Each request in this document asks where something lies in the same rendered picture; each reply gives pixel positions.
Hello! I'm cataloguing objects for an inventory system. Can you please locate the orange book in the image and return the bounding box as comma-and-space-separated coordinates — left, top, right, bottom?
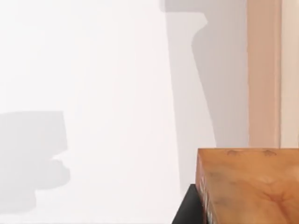
195, 147, 299, 224

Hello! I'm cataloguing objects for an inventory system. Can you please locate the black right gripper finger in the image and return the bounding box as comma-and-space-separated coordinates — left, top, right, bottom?
172, 183, 207, 224

